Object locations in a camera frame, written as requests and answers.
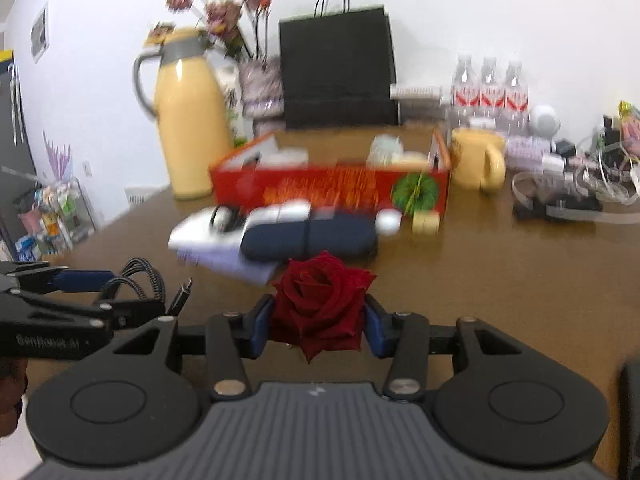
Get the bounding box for dried pink flowers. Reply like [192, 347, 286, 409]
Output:
[166, 0, 274, 59]

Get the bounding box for green printed packet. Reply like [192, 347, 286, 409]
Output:
[219, 66, 249, 147]

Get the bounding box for clear water bottle red label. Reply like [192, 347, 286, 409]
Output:
[451, 54, 477, 128]
[476, 56, 502, 125]
[500, 60, 530, 135]

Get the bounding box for black paper bag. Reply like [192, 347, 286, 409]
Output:
[278, 0, 401, 130]

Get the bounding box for small yellow block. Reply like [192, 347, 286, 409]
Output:
[412, 211, 441, 235]

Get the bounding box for red cardboard box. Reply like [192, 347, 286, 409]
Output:
[209, 129, 453, 219]

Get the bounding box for white oval case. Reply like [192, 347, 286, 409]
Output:
[375, 209, 402, 236]

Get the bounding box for colourful snack packet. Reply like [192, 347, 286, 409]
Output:
[617, 100, 640, 157]

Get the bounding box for dark cabinet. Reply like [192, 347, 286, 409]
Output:
[0, 49, 39, 261]

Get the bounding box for yellow thermos jug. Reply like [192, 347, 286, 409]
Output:
[132, 27, 237, 201]

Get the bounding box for purple wall sticker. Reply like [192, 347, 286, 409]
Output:
[42, 130, 76, 182]

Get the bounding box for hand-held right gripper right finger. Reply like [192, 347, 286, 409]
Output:
[364, 293, 526, 403]

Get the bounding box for white round camera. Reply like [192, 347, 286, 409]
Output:
[528, 104, 561, 139]

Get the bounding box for red rose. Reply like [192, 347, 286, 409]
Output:
[271, 251, 378, 364]

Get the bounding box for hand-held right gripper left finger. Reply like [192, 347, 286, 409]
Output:
[112, 295, 276, 402]

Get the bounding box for wire storage rack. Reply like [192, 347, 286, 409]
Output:
[14, 175, 97, 262]

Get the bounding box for purple patterned tissue pack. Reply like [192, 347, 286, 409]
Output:
[505, 135, 554, 171]

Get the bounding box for tangle of charger cables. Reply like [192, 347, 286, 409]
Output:
[512, 127, 640, 225]

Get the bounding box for wall poster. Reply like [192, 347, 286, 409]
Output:
[30, 3, 50, 64]

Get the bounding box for black braided cable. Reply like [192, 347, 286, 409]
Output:
[95, 257, 194, 332]

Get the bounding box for purple patterned vase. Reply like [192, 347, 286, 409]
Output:
[237, 57, 284, 120]

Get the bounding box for pale green bag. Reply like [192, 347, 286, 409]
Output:
[367, 134, 405, 169]

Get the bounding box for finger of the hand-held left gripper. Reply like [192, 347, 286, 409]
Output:
[0, 261, 117, 293]
[0, 291, 115, 322]

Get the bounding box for white power strip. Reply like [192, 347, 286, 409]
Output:
[389, 83, 447, 104]

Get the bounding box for navy glasses case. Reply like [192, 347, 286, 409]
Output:
[240, 212, 379, 264]

